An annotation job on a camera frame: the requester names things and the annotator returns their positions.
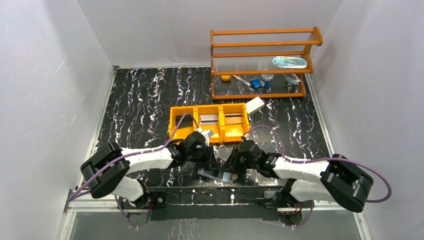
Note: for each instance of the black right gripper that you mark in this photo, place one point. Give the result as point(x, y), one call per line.
point(232, 159)

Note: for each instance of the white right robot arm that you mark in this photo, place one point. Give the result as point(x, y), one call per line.
point(335, 180)

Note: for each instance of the small yellow block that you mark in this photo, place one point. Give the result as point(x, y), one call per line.
point(225, 78)

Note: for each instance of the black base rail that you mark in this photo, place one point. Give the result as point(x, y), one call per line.
point(241, 202)

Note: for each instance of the brown card in tray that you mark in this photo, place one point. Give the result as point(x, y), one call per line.
point(233, 119)

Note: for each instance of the white jar blue label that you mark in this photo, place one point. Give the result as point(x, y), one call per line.
point(266, 80)

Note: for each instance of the teal blister pack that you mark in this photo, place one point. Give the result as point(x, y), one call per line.
point(288, 62)

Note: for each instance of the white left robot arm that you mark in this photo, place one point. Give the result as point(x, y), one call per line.
point(106, 172)

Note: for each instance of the orange wooden shelf rack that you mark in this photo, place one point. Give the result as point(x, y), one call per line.
point(249, 54)

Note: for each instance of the silver card in tray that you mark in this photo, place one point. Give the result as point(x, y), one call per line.
point(209, 119)

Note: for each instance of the green and white box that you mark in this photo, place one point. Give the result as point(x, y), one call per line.
point(254, 105)

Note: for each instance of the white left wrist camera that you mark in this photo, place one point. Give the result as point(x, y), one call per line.
point(208, 133)

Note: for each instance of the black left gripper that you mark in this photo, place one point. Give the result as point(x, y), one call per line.
point(211, 157)

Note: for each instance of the yellow three-compartment organizer tray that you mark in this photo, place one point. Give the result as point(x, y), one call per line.
point(222, 133)

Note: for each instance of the small blue box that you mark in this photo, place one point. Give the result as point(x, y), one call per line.
point(255, 83)

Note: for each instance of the white marker pen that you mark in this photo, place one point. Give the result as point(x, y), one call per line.
point(242, 80)

